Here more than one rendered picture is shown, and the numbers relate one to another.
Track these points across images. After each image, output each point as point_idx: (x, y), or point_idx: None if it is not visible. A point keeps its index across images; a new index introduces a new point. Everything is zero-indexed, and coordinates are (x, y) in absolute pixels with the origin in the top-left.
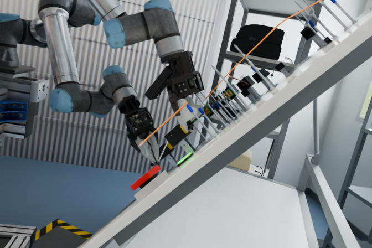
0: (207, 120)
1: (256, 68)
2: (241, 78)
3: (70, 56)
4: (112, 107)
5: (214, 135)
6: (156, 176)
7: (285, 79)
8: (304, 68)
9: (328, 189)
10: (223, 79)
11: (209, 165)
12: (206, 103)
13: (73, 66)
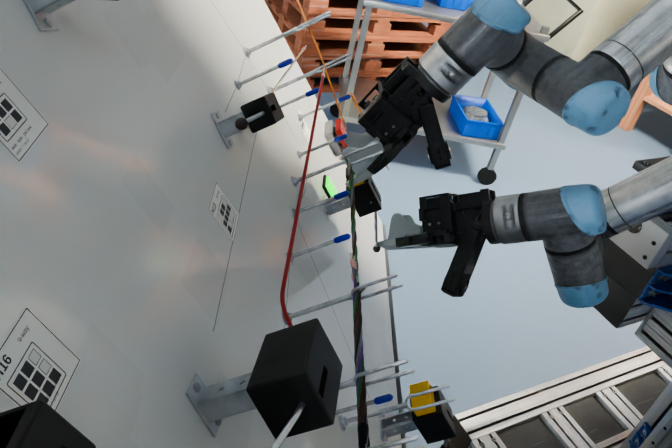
0: (371, 400)
1: (282, 33)
2: None
3: (649, 171)
4: (552, 273)
5: (314, 276)
6: (334, 132)
7: (234, 31)
8: None
9: None
10: (323, 66)
11: None
12: (347, 159)
13: (628, 183)
